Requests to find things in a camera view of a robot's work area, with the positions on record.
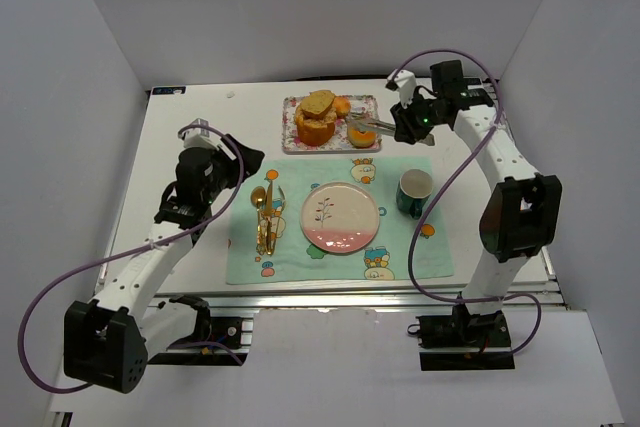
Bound metal serving tongs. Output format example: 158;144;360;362
346;114;436;147

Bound orange glazed donut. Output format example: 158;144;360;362
347;126;378;149

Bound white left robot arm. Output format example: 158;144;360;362
63;133;265;393

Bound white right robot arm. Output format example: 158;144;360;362
387;60;562;317

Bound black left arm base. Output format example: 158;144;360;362
148;295;253;366

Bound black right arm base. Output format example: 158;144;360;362
407;304;515;372

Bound large sugared bread loaf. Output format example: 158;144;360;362
294;106;338;147

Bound sliced herb bread piece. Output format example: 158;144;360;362
300;90;335;119

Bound gold spoon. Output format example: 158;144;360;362
250;186;266;251

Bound floral rectangular tray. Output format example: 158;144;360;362
281;94;382;154

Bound gold knife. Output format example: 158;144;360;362
264;180;275;255

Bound dark green mug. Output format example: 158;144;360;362
396;169;433;220

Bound blue right corner label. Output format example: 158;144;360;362
464;77;483;88

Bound blue corner label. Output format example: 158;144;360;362
151;86;186;96
464;77;483;88

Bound small round bun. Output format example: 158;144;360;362
332;96;351;118

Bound blue left corner label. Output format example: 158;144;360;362
151;86;186;96

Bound mint cartoon placemat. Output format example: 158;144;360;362
226;156;454;285

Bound pink white ceramic plate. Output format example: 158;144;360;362
299;182;380;255

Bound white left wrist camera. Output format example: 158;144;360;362
178;118;216;150

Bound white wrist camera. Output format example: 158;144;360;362
178;118;216;150
386;69;417;109

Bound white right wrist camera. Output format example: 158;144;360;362
386;69;417;109

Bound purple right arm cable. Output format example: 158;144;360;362
385;48;543;359

